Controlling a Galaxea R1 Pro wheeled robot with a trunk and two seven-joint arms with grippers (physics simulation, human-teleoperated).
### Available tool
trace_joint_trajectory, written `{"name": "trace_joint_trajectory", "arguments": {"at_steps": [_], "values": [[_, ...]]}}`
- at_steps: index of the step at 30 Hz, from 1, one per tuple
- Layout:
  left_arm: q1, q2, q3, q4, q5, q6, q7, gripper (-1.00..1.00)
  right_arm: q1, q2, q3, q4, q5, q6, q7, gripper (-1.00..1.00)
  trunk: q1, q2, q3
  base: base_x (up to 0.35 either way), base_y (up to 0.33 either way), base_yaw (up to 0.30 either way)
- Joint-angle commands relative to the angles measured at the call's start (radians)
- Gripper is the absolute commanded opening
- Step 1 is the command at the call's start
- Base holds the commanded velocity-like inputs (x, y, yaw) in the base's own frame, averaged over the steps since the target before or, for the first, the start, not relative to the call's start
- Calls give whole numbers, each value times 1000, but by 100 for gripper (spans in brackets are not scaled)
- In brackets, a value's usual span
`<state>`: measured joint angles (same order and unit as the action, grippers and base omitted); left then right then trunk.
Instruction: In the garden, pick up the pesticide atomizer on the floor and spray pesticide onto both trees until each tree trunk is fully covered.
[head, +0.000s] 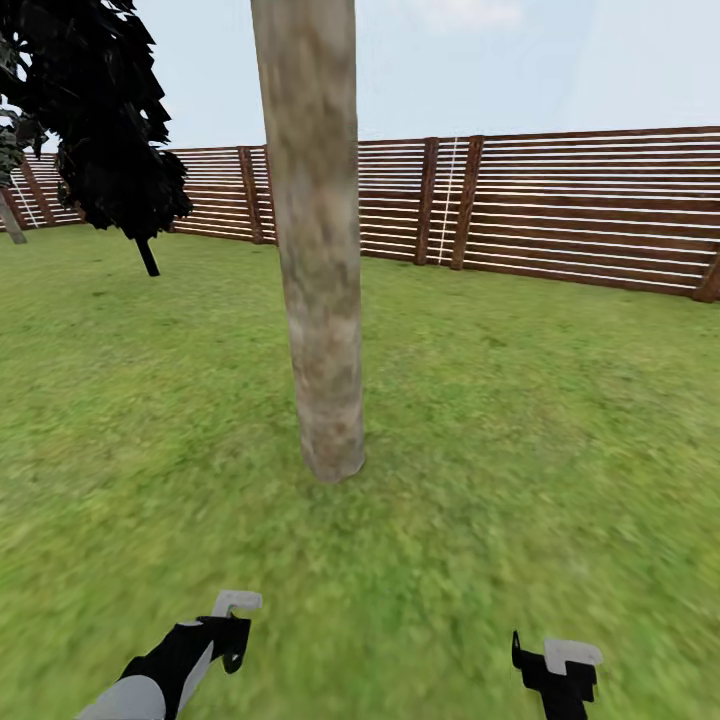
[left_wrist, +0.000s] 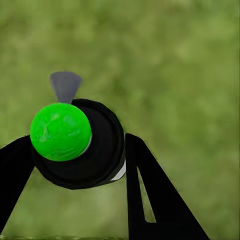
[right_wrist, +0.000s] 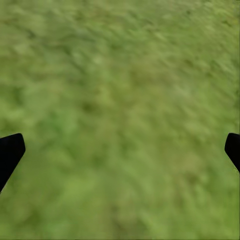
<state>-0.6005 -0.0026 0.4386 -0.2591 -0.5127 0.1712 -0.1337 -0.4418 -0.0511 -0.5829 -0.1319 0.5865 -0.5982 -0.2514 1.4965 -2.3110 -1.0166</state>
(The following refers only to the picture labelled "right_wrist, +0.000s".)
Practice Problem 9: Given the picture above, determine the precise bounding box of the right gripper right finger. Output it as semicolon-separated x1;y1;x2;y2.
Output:
224;132;240;172

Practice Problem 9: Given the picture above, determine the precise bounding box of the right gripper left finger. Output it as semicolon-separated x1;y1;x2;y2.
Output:
0;133;26;192

